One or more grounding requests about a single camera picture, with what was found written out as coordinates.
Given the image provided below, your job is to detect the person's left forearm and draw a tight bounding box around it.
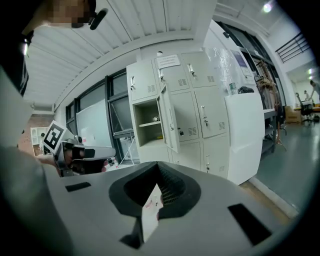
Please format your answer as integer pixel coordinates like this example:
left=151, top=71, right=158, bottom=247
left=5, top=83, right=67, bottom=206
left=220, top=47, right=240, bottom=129
left=37, top=156, right=61, bottom=177

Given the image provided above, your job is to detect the white open shelf cabinet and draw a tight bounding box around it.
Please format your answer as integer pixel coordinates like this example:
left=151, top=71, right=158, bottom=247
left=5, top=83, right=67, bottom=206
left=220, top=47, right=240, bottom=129
left=30, top=126, right=51, bottom=156

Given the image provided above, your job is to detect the white paper notice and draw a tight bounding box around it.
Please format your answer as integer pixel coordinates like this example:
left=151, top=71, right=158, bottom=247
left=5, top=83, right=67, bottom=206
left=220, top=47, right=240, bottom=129
left=153, top=54, right=182, bottom=68

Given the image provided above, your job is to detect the wooden coat stand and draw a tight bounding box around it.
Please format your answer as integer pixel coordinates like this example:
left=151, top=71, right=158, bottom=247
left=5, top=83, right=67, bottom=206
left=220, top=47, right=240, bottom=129
left=254, top=59, right=288, bottom=152

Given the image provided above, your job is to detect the black window frame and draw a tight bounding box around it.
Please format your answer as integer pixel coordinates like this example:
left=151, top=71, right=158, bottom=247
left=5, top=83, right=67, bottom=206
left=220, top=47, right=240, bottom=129
left=65, top=68, right=141, bottom=166

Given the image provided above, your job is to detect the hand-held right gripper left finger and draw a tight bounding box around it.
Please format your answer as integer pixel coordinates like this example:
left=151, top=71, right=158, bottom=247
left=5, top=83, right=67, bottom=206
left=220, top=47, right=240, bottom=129
left=43, top=161, right=159, bottom=256

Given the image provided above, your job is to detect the person's black shirt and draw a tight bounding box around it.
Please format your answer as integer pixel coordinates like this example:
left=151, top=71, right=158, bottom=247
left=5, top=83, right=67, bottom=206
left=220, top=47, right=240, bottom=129
left=0, top=32, right=30, bottom=97

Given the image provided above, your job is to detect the white whiteboard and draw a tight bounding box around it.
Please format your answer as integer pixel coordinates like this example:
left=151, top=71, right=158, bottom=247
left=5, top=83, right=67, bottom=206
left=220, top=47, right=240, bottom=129
left=75, top=98, right=113, bottom=151

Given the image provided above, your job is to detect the white metal locker cabinet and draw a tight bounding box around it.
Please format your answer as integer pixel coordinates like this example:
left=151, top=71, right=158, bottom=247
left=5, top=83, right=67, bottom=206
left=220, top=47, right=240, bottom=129
left=126, top=51, right=231, bottom=181

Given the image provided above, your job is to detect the brown cardboard box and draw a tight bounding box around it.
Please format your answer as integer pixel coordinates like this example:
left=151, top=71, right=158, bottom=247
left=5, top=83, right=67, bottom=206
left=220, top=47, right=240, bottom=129
left=284, top=105, right=302, bottom=124

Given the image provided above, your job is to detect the person's head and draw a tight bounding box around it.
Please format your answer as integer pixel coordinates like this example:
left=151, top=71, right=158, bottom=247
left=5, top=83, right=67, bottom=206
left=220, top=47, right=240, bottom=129
left=21, top=0, right=97, bottom=36

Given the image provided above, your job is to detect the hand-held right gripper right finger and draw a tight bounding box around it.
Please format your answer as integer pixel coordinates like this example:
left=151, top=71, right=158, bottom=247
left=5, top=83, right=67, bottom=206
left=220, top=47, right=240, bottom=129
left=143, top=161, right=300, bottom=256

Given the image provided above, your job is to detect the black head-worn camera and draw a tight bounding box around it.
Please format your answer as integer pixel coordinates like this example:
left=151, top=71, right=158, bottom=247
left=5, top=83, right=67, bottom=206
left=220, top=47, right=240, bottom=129
left=89, top=7, right=109, bottom=31

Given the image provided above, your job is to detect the locker door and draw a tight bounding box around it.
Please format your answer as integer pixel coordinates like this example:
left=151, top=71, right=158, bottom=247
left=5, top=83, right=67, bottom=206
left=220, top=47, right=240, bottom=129
left=156, top=83, right=181, bottom=154

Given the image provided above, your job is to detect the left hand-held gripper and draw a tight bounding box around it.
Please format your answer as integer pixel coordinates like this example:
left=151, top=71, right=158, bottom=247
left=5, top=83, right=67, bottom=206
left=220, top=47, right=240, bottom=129
left=41, top=119, right=117, bottom=178

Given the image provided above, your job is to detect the round ceiling lamp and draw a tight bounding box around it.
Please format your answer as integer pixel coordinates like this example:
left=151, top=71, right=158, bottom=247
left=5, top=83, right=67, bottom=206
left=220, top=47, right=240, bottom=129
left=261, top=1, right=274, bottom=14

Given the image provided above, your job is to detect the black office chair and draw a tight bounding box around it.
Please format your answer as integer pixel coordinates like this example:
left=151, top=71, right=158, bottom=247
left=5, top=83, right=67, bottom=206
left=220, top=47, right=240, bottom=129
left=299, top=101, right=315, bottom=124

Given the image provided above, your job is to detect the black railing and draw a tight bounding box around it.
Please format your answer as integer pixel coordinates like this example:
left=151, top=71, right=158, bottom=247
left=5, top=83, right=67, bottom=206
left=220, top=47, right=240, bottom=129
left=274, top=31, right=311, bottom=64

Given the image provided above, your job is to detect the grey metal rack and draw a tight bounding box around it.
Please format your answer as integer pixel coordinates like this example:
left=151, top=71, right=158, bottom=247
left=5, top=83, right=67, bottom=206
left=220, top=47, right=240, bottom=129
left=261, top=108, right=279, bottom=155

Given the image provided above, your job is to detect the clear plastic sheet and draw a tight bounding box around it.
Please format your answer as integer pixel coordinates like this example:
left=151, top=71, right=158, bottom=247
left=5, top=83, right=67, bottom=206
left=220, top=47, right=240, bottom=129
left=202, top=46, right=255, bottom=96

